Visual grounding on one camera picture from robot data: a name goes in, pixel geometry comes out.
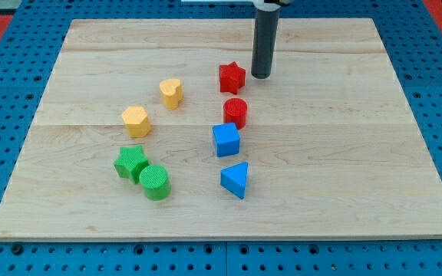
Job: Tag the light wooden board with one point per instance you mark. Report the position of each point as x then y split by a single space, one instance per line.
334 151

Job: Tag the green star block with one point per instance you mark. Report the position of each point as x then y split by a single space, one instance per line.
131 162

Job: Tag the red star block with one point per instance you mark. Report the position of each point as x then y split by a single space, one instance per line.
231 78

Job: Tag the yellow heart block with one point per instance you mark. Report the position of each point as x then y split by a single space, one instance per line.
171 92

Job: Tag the red cylinder block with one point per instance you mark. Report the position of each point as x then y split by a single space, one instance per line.
235 111

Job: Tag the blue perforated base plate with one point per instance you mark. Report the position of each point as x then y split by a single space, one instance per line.
28 50

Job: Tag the green cylinder block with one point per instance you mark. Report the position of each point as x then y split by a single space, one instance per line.
155 181

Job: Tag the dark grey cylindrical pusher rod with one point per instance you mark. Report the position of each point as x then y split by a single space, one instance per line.
266 23

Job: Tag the yellow hexagon block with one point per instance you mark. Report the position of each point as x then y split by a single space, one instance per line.
136 121

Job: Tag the blue cube block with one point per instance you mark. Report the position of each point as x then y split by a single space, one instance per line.
226 139

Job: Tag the blue triangle block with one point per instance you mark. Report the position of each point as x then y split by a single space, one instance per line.
234 179

